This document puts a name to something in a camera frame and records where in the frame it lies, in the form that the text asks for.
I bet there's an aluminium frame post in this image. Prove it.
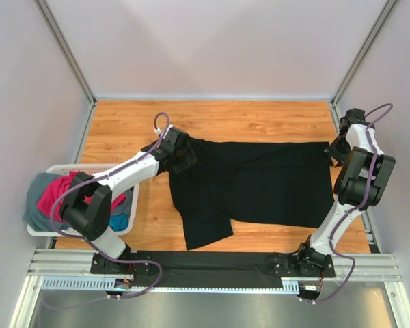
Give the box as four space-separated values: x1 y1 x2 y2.
33 0 97 105
331 0 400 107

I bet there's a pink t-shirt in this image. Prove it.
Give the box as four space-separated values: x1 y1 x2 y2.
36 171 129 223

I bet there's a black t-shirt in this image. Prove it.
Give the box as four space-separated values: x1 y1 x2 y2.
169 139 334 250

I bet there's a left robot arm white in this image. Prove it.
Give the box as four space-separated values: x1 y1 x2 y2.
59 126 197 275

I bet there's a slotted cable duct rail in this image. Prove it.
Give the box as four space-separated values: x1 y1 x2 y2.
40 277 301 294

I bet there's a black base mat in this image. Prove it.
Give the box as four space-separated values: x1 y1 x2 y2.
129 249 336 288

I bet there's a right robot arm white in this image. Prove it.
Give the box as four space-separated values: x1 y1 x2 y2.
294 108 396 277

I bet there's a white plastic laundry basket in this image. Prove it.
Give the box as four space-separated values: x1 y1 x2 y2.
23 164 139 237

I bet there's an aluminium frame post left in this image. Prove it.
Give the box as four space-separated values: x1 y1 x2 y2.
33 0 97 105

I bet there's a blue t-shirt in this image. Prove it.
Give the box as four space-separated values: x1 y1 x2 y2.
109 213 128 232

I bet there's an aluminium frame post right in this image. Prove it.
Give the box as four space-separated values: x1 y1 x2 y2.
331 0 400 107

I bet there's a grey t-shirt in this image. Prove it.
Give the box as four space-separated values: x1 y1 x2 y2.
23 173 54 232

